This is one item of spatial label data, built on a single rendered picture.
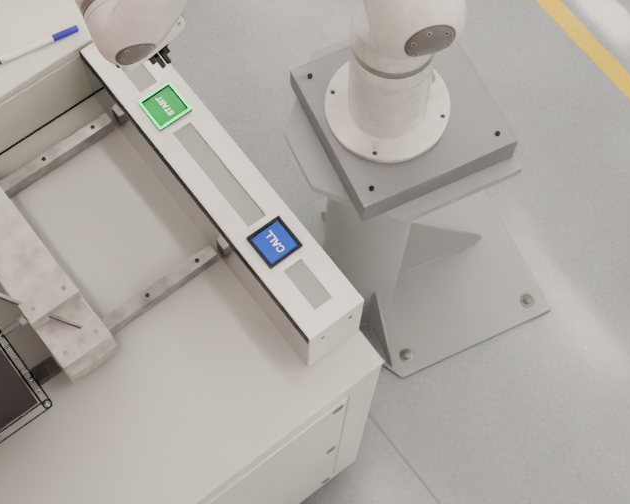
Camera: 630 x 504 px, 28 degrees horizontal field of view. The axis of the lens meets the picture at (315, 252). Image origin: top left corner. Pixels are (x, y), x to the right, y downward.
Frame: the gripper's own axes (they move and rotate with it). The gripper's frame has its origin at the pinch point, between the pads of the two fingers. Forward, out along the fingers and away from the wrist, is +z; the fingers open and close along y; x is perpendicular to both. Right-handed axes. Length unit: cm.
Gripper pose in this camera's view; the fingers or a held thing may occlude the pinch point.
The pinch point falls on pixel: (156, 52)
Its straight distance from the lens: 168.2
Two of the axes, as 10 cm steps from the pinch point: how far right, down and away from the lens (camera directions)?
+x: -6.1, -7.5, 2.6
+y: 7.8, -6.2, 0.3
